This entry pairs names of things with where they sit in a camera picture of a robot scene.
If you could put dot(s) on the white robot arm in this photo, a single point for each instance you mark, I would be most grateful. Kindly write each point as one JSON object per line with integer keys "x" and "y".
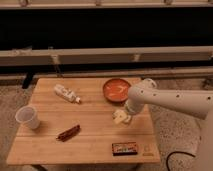
{"x": 196, "y": 103}

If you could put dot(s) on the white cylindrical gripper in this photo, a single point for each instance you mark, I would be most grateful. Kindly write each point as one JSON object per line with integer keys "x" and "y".
{"x": 131, "y": 108}

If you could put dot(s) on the grey metal rail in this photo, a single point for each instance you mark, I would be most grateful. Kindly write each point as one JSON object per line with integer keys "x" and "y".
{"x": 27, "y": 57}

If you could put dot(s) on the wooden table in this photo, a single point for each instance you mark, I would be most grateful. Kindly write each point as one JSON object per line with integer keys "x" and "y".
{"x": 93, "y": 144}

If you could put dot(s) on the brown snack bar wrapper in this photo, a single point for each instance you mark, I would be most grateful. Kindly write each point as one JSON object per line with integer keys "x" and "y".
{"x": 64, "y": 136}

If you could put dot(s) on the small dark rectangular box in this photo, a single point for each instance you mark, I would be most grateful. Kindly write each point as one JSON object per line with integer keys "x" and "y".
{"x": 127, "y": 148}

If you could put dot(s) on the orange ceramic bowl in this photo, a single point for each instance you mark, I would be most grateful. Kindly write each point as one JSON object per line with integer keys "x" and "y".
{"x": 115, "y": 90}

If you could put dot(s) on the white sponge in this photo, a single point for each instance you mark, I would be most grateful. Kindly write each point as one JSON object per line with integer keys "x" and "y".
{"x": 128, "y": 119}

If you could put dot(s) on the white plastic cup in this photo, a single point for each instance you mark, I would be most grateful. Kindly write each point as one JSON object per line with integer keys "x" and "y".
{"x": 27, "y": 116}

